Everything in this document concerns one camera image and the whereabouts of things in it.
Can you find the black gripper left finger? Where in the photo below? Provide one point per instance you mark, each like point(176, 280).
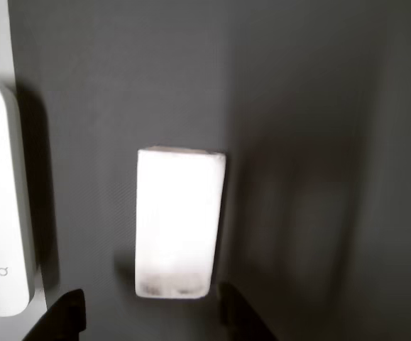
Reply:
point(65, 319)

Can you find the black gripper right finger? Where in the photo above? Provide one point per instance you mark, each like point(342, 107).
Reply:
point(239, 319)

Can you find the white rectangular eraser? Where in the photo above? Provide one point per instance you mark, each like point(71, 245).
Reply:
point(178, 220)

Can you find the dark grey desk mat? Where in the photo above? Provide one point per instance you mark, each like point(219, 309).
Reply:
point(297, 89)

